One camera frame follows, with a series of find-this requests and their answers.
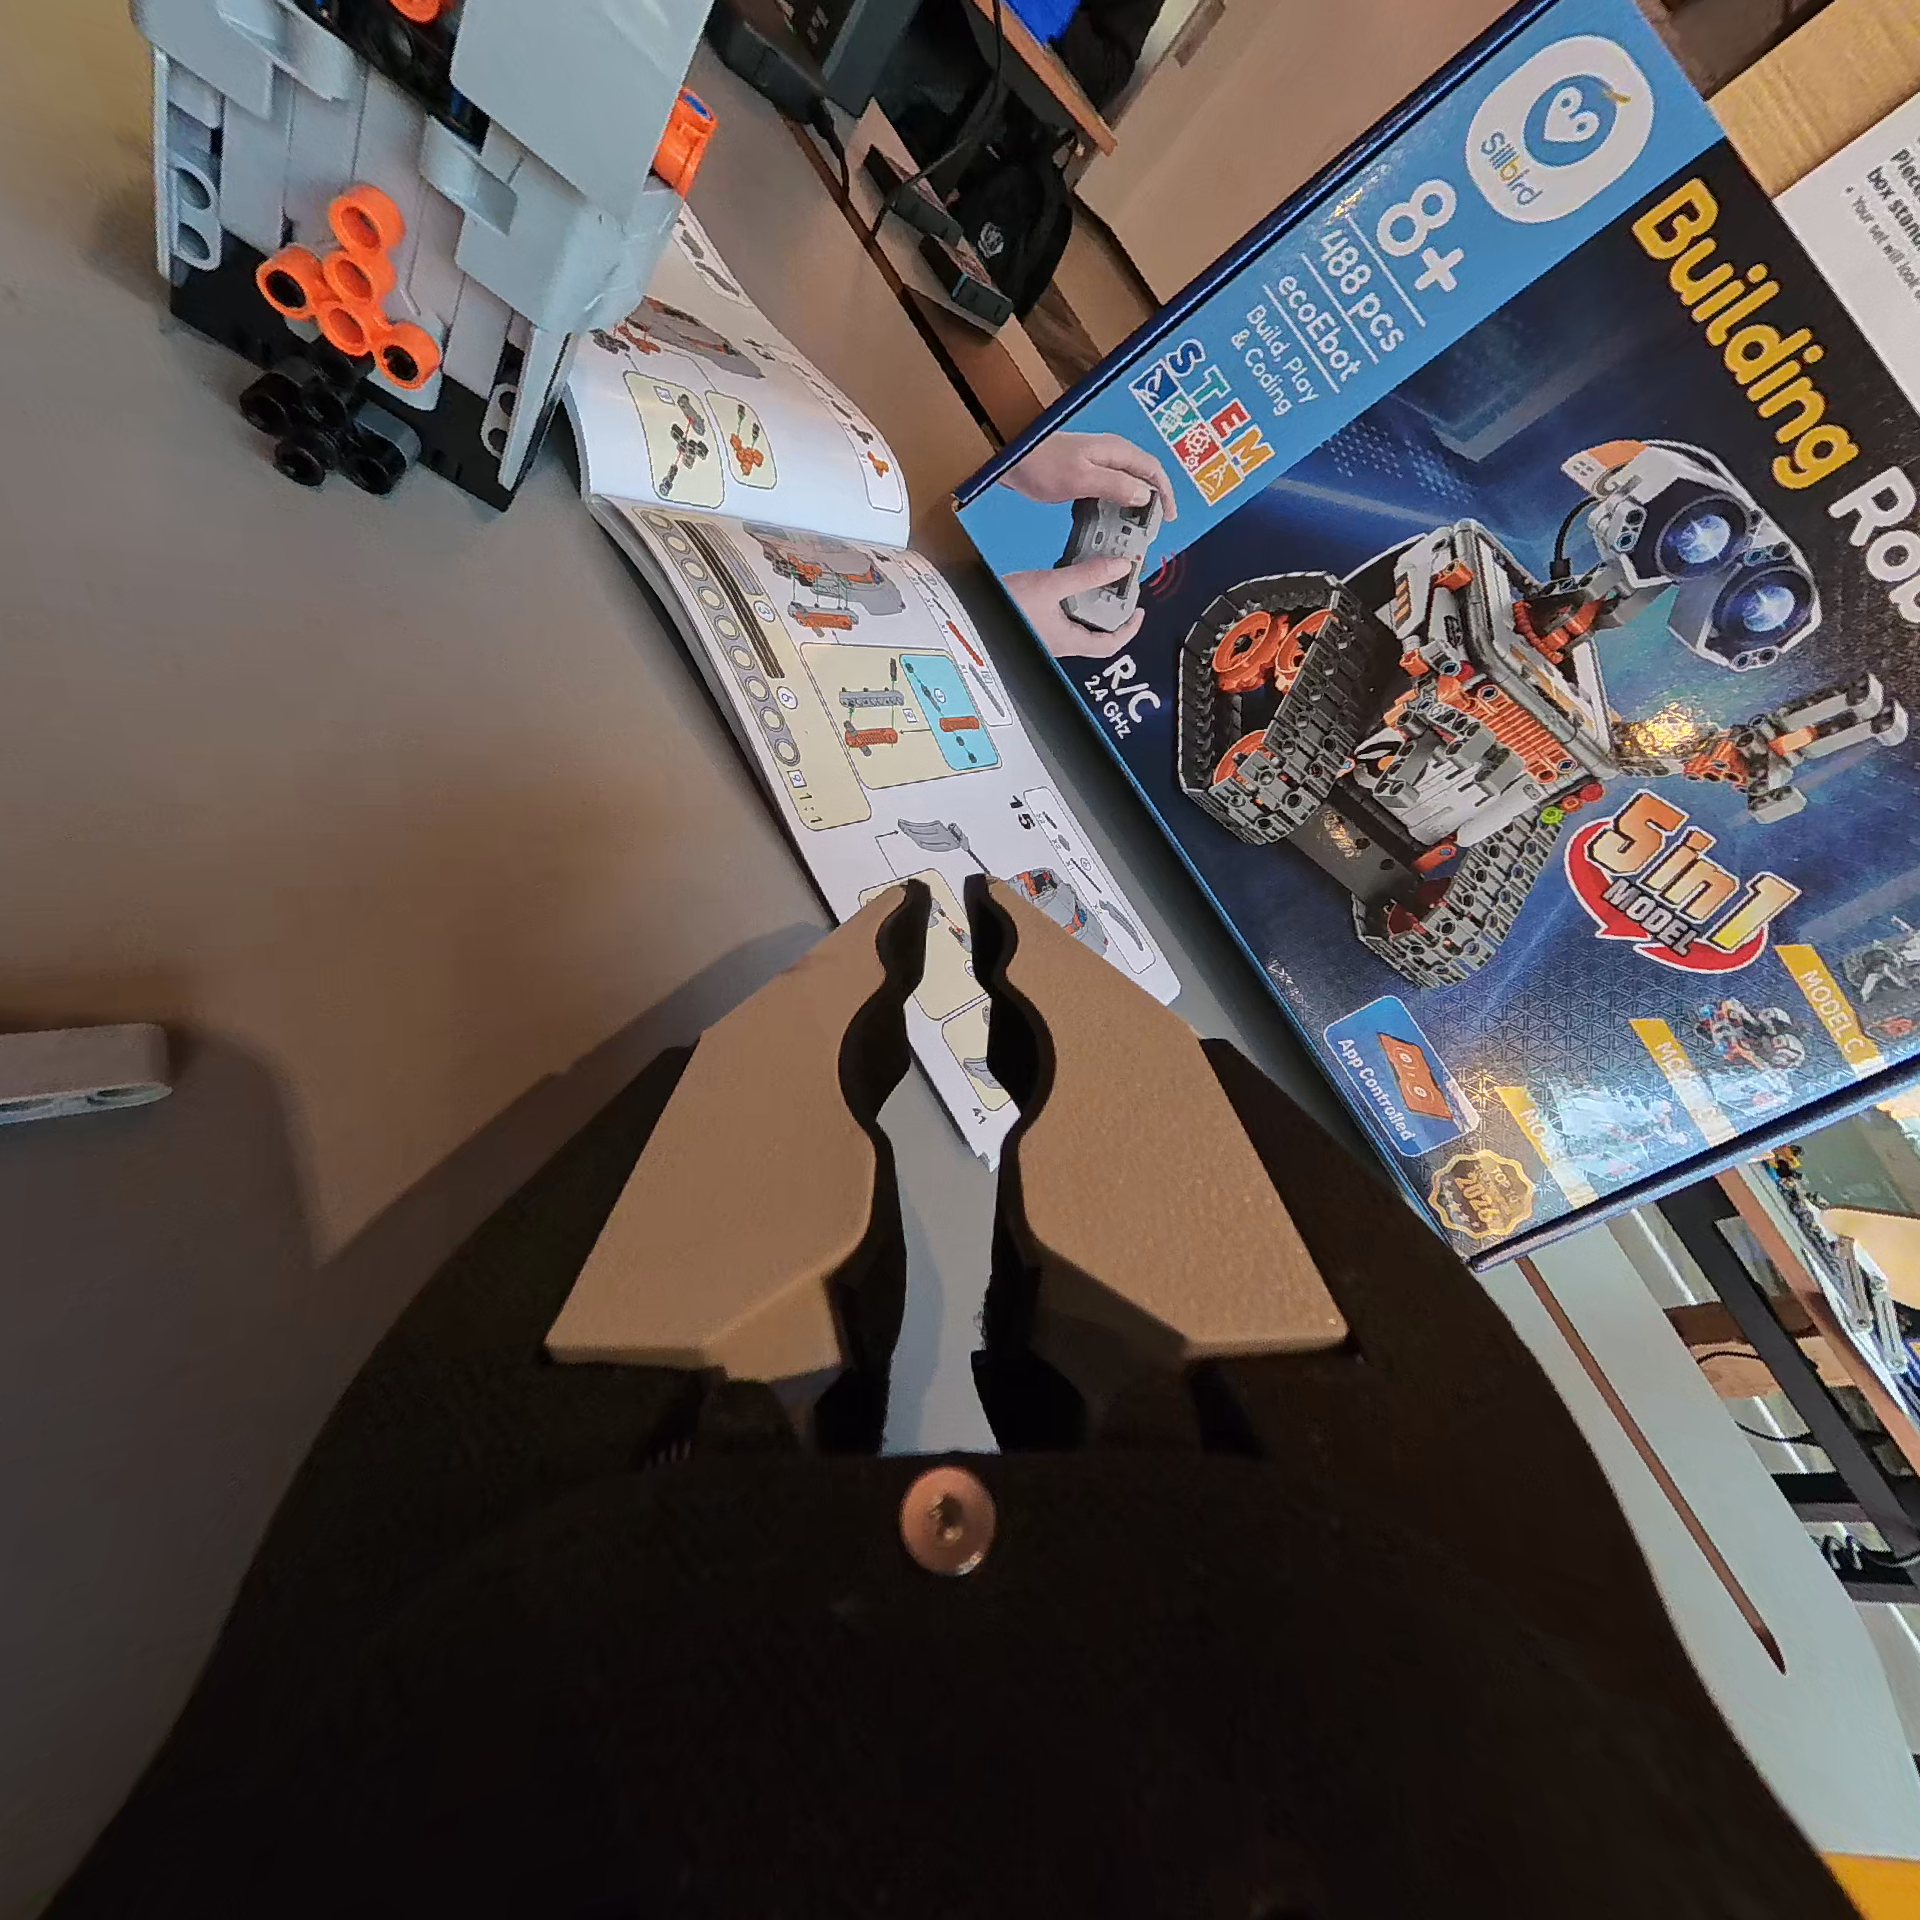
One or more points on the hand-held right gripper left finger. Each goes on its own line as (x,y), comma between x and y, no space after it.
(720,1184)

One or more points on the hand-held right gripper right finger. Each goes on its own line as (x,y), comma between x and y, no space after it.
(1177,1184)

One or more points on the grey toy beam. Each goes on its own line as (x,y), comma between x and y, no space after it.
(77,1069)

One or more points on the black metal desk leg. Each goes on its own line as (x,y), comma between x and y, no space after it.
(1800,1381)

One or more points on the open instruction booklet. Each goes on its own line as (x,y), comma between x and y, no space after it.
(840,704)

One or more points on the blue toy robot box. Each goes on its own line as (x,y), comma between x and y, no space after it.
(1499,600)

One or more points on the black power strip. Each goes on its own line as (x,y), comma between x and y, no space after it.
(944,254)

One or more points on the black backpack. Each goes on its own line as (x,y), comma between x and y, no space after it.
(1021,233)

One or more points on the background wooden table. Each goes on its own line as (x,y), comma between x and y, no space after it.
(1065,106)

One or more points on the grey toy robot model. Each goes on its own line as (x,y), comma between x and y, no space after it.
(570,106)

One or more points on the dark grey cabinet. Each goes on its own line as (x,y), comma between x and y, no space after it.
(862,54)

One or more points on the white instruction sheet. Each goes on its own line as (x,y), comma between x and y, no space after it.
(1867,210)

